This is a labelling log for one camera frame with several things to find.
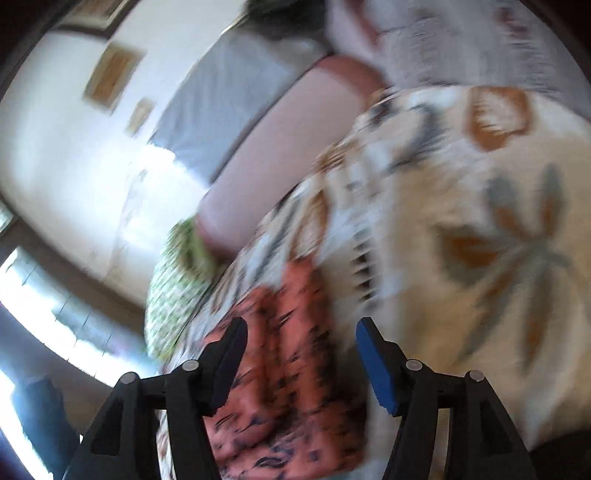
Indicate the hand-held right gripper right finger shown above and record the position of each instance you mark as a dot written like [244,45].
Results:
[376,364]

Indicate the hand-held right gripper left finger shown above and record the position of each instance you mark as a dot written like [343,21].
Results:
[226,369]

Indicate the orange floral garment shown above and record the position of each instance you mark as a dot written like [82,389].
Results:
[286,350]

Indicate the green checkered pillow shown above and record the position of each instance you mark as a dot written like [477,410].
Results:
[178,281]

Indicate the leaf print blanket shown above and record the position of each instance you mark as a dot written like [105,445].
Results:
[461,212]

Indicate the dark blue cloth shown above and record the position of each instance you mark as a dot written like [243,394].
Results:
[46,420]

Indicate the window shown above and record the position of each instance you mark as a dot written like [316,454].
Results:
[41,318]

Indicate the pink bolster pillow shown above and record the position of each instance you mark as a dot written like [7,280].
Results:
[286,157]

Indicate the grey pillow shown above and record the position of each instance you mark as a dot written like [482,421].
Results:
[231,97]

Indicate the striped grey cloth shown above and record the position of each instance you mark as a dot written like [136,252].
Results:
[452,46]

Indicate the small framed wall picture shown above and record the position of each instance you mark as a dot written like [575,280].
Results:
[140,117]

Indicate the large framed wall picture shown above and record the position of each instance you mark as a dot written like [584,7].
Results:
[111,76]

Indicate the dark framed wall picture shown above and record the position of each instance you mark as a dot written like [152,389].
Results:
[97,16]

